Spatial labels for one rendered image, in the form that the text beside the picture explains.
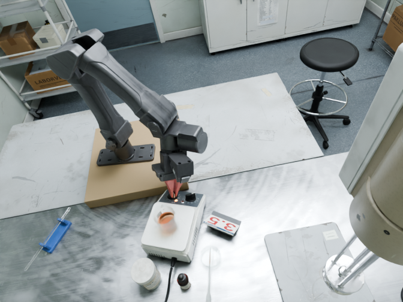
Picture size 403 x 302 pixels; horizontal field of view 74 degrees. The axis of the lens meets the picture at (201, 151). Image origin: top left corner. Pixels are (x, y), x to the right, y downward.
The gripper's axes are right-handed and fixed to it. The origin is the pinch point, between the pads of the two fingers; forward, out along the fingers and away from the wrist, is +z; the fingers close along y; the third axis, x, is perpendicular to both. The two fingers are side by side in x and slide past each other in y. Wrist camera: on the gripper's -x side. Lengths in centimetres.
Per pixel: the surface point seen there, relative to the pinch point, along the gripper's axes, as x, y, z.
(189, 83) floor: 189, 86, -3
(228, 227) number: -13.5, 10.9, 6.2
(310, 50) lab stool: 69, 118, -36
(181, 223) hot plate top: -11.0, -1.8, 2.6
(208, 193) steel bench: -0.2, 11.7, 3.0
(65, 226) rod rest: 14.0, -30.7, 11.3
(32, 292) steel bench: 2.0, -40.6, 21.3
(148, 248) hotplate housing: -10.1, -10.8, 8.1
